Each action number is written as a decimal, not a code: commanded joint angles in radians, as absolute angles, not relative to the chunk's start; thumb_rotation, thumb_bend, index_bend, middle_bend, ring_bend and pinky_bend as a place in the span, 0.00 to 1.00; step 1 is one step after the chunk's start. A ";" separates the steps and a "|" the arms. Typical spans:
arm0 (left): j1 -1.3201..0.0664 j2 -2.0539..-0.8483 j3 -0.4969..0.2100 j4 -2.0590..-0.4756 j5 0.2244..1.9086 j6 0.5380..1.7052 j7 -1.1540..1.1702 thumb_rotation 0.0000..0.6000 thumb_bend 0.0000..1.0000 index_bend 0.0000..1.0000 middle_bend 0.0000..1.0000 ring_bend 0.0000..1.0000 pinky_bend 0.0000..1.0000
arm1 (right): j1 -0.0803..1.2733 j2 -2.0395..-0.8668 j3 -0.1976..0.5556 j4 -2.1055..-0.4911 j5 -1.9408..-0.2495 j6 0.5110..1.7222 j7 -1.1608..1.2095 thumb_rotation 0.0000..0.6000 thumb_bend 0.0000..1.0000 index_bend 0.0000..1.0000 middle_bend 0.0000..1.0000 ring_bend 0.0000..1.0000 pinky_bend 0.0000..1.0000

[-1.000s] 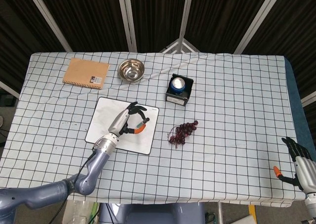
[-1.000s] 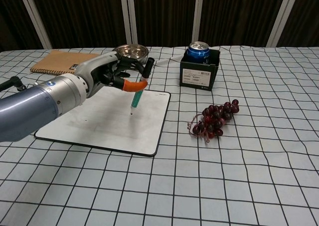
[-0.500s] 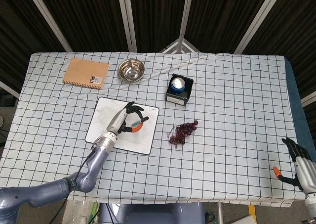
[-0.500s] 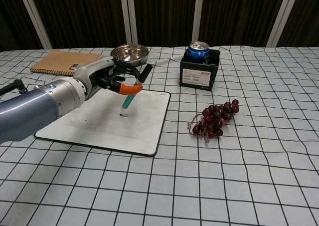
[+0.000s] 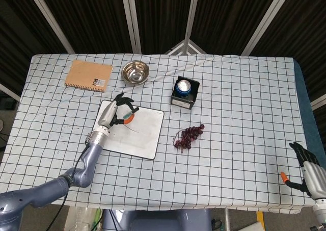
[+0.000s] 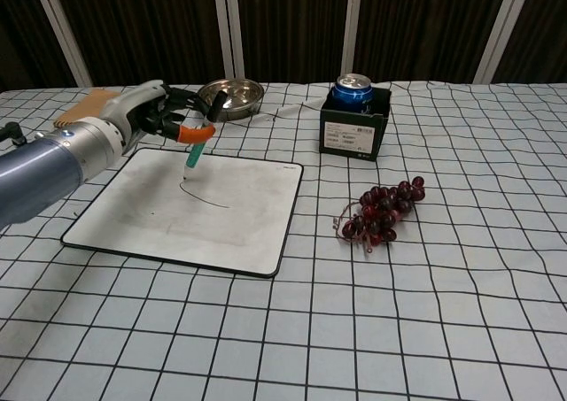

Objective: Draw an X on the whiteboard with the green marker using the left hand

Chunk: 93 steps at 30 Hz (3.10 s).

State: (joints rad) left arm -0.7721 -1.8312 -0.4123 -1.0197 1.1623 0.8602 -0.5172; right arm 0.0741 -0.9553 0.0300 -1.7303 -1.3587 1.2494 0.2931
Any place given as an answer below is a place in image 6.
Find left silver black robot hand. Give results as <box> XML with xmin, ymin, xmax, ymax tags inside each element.
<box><xmin>100</xmin><ymin>80</ymin><xmax>217</xmax><ymax>157</ymax></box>

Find green marker pen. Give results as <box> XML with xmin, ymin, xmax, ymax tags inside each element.
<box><xmin>181</xmin><ymin>90</ymin><xmax>228</xmax><ymax>181</ymax></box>

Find brown spiral notebook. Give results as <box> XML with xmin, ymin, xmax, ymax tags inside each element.
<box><xmin>52</xmin><ymin>88</ymin><xmax>123</xmax><ymax>130</ymax></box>

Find stainless steel bowl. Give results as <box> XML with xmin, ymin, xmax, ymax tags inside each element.
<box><xmin>197</xmin><ymin>78</ymin><xmax>266</xmax><ymax>121</ymax></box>

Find white drawing board black rim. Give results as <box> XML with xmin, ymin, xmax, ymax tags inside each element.
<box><xmin>60</xmin><ymin>147</ymin><xmax>305</xmax><ymax>280</ymax></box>

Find blue drink can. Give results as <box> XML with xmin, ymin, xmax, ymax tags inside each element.
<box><xmin>332</xmin><ymin>73</ymin><xmax>376</xmax><ymax>115</ymax></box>

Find black cardboard box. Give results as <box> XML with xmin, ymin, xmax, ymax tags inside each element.
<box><xmin>318</xmin><ymin>86</ymin><xmax>393</xmax><ymax>161</ymax></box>

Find bunch of purple grapes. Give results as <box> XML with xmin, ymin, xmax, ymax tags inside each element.
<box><xmin>331</xmin><ymin>175</ymin><xmax>427</xmax><ymax>254</ymax></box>

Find white black checked tablecloth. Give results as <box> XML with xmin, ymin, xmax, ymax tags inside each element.
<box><xmin>0</xmin><ymin>80</ymin><xmax>567</xmax><ymax>401</ymax></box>

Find white partition post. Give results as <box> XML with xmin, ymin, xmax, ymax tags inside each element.
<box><xmin>472</xmin><ymin>0</ymin><xmax>526</xmax><ymax>85</ymax></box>
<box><xmin>211</xmin><ymin>0</ymin><xmax>246</xmax><ymax>82</ymax></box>
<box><xmin>28</xmin><ymin>0</ymin><xmax>93</xmax><ymax>89</ymax></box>
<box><xmin>339</xmin><ymin>0</ymin><xmax>365</xmax><ymax>80</ymax></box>

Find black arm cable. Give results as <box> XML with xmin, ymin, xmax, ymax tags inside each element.
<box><xmin>0</xmin><ymin>121</ymin><xmax>27</xmax><ymax>146</ymax></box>

